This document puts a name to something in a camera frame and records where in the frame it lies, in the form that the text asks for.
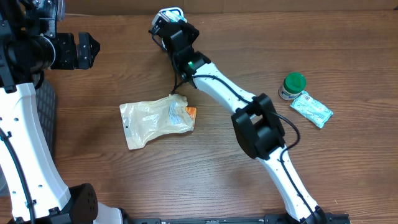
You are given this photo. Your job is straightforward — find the orange tissue pack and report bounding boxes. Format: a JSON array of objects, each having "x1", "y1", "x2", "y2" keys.
[{"x1": 185, "y1": 106, "x2": 197, "y2": 123}]

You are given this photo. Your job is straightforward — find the beige plastic pouch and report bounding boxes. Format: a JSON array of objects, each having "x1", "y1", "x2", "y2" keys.
[{"x1": 119, "y1": 94, "x2": 195, "y2": 150}]

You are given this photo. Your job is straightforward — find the green capped bottle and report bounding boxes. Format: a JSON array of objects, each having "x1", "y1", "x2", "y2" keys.
[{"x1": 278, "y1": 72, "x2": 307, "y2": 101}]

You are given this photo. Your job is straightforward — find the teal wet wipes pack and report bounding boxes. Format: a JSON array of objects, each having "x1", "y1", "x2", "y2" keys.
[{"x1": 290, "y1": 91, "x2": 333, "y2": 129}]

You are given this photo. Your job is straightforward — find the teal tissue pack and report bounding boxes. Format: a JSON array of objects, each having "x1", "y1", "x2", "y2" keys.
[{"x1": 164, "y1": 10, "x2": 187, "y2": 23}]

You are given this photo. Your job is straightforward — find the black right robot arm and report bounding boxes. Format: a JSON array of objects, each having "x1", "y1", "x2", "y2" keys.
[{"x1": 149, "y1": 18, "x2": 327, "y2": 223}]

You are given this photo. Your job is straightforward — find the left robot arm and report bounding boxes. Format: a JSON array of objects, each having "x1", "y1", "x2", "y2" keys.
[{"x1": 1, "y1": 0, "x2": 127, "y2": 223}]

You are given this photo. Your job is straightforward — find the white barcode scanner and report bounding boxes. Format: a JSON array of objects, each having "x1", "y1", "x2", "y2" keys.
[{"x1": 152, "y1": 7, "x2": 187, "y2": 26}]

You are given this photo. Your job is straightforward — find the cardboard backdrop panel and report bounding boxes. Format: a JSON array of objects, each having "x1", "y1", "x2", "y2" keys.
[{"x1": 65, "y1": 0, "x2": 397, "y2": 16}]

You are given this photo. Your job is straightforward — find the grey plastic mesh basket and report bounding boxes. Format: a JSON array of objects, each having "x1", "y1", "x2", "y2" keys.
[{"x1": 36, "y1": 80, "x2": 58, "y2": 159}]

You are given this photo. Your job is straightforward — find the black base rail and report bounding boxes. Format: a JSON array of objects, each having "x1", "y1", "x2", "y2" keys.
[{"x1": 124, "y1": 213, "x2": 351, "y2": 224}]

